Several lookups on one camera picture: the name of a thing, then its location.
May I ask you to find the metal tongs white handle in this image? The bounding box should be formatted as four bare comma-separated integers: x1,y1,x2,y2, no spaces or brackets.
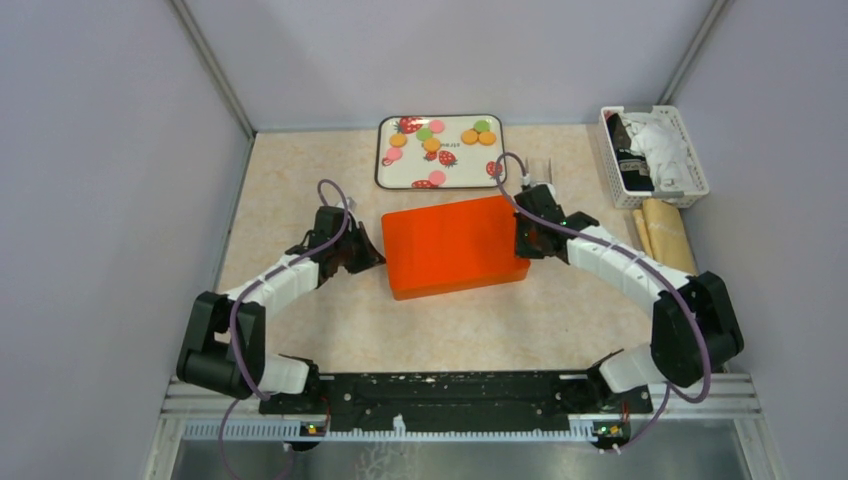
522,157,553,186

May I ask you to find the orange tin lid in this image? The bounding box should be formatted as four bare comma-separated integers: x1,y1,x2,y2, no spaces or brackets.
381,196,530,301

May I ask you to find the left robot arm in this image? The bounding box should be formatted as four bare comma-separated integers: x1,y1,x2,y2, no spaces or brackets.
176,206,386,414

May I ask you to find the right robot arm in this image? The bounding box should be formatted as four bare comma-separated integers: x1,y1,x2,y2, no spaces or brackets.
362,192,744,412

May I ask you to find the pink sandwich cookie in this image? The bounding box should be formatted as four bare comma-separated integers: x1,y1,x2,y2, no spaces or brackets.
385,147,403,163
428,171,446,187

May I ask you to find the white strawberry print tray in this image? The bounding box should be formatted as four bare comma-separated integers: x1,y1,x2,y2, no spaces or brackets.
375,114,506,190

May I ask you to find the yellow sandwich cookie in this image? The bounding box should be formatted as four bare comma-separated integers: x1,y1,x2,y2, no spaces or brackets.
461,129,479,145
478,131,497,146
422,137,442,153
389,133,407,148

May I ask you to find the black item in basket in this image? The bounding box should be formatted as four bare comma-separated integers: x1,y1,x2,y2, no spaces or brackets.
606,113,655,192

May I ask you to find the green sandwich cookie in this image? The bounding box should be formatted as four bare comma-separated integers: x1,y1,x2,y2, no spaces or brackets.
416,127,433,142

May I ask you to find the yellow folded cloth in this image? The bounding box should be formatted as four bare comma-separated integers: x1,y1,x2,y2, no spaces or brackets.
632,198,698,275

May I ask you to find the white perforated plastic basket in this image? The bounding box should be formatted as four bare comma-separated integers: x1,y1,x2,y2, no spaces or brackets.
596,105,710,209

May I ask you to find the white cloth in basket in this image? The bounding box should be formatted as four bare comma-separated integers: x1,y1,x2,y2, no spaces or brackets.
621,112,696,192

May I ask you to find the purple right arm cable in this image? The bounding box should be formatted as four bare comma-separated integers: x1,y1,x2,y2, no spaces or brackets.
493,152,713,455

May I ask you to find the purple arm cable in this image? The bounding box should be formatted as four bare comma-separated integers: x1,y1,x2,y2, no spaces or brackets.
218,178,351,480
493,152,713,455

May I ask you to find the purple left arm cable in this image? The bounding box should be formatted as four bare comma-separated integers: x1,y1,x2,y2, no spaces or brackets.
218,178,351,480

